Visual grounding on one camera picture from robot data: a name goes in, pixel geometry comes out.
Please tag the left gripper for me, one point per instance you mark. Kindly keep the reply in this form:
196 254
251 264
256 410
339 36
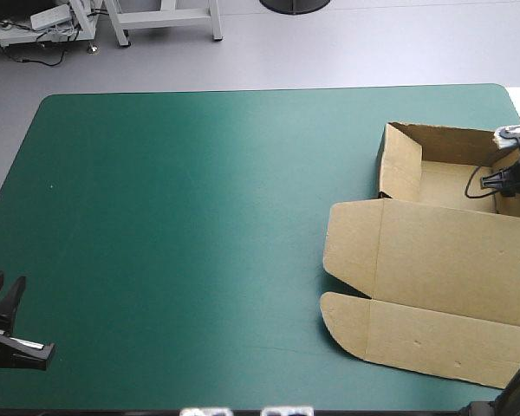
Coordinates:
17 353

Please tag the brown cardboard box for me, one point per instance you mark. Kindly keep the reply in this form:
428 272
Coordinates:
437 260

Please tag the black round base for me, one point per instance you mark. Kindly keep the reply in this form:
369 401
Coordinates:
294 5

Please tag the white power strip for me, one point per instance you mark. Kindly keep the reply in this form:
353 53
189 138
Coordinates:
47 17

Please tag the grey metal rack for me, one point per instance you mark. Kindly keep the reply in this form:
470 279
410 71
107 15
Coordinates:
84 21

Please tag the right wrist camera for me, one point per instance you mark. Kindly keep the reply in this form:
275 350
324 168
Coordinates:
513 131

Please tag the white metal frame stand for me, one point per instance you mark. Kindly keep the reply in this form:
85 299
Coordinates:
164 18

